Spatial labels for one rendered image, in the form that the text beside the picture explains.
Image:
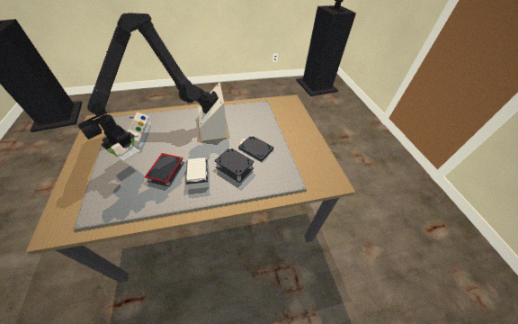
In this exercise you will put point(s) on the white button panel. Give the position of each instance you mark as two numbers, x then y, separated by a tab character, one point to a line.
141	127

